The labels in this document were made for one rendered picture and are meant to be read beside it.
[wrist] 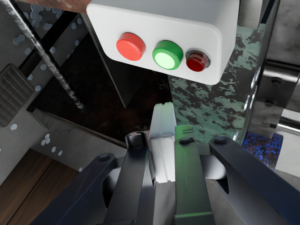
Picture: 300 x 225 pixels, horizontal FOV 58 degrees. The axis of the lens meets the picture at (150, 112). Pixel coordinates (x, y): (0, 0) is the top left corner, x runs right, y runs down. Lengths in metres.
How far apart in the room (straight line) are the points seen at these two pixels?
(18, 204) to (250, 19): 0.82
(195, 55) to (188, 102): 0.30
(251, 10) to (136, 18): 0.12
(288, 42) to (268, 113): 0.21
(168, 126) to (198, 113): 0.39
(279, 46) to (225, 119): 0.16
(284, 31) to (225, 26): 0.25
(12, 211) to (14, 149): 0.19
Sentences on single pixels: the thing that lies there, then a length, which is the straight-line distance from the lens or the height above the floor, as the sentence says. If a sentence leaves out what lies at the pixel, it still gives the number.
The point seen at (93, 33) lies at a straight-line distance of 0.60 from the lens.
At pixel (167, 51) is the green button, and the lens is 0.24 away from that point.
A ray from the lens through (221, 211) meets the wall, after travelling 3.82.
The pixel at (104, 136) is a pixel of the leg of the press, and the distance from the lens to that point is 0.78.
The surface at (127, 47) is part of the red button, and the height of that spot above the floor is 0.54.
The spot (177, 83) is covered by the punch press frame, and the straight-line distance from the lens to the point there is 0.50.
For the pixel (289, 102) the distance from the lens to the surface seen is 0.55.
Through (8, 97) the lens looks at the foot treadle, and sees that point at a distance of 0.68.
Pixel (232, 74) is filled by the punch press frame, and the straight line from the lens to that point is 0.43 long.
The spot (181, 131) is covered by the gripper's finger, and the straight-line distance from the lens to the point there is 0.18.
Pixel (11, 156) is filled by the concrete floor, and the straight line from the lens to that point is 0.98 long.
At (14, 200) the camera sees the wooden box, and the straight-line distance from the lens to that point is 0.96.
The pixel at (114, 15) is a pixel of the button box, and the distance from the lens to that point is 0.26.
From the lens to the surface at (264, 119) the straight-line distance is 0.67.
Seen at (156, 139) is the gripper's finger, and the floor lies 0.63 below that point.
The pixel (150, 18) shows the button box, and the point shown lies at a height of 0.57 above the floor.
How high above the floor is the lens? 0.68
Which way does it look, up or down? 22 degrees down
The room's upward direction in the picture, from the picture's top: 108 degrees clockwise
